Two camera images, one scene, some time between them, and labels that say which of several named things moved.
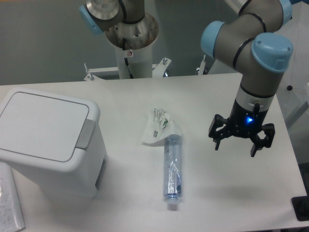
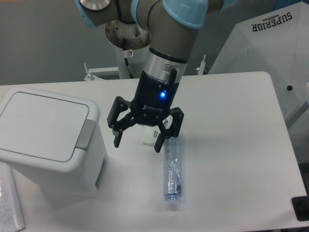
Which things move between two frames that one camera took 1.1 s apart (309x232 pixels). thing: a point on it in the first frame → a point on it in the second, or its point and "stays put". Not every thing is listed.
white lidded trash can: [53, 142] stays put
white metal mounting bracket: [158, 70] stays put
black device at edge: [301, 206] stays put
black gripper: [244, 122] → [151, 105]
